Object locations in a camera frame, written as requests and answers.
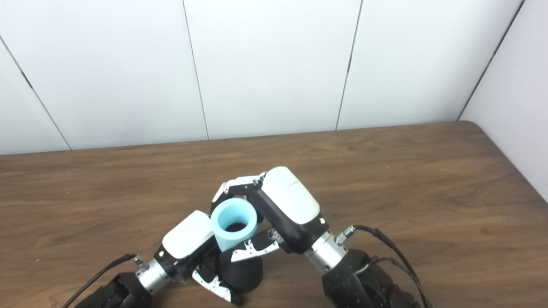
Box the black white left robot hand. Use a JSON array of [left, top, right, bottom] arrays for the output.
[[153, 210, 244, 306]]

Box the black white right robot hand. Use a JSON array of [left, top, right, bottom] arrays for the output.
[[211, 166, 331, 262]]

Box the light blue cylinder cup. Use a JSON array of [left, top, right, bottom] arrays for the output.
[[211, 198, 259, 252]]

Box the black funnel-shaped nozzle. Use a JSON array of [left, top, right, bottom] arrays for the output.
[[216, 222, 264, 294]]

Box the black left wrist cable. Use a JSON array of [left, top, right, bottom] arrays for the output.
[[62, 254, 144, 308]]

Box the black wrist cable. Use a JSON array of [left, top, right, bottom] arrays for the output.
[[335, 225, 433, 308], [62, 254, 144, 308]]

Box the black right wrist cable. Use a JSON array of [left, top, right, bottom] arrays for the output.
[[335, 225, 433, 308]]

